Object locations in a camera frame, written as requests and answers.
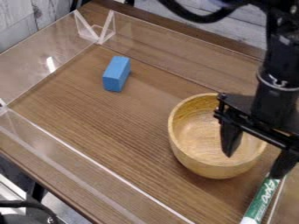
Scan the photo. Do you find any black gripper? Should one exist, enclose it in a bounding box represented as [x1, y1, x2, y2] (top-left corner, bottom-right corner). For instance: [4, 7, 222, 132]
[214, 93, 299, 179]

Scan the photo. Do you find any light wooden bowl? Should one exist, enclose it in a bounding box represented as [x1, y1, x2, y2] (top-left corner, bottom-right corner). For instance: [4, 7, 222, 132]
[168, 93, 267, 179]

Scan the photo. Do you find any green expo marker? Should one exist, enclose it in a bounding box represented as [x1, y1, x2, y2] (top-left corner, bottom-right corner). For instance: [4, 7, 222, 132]
[239, 176, 286, 224]

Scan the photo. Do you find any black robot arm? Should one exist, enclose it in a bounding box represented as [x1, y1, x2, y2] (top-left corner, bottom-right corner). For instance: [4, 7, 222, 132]
[214, 0, 299, 179]

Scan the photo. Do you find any blue rectangular block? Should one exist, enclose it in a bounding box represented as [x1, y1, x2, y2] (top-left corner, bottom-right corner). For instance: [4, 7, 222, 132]
[103, 56, 131, 92]

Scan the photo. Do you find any clear acrylic tray wall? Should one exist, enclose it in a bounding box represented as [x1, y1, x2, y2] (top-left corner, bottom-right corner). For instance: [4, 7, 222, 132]
[0, 8, 299, 224]

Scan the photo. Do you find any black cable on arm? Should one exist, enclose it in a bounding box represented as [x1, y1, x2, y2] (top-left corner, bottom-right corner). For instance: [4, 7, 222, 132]
[156, 0, 250, 25]

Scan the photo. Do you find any black equipment with cable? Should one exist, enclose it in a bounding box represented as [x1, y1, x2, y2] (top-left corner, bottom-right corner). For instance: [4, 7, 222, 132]
[0, 199, 67, 224]

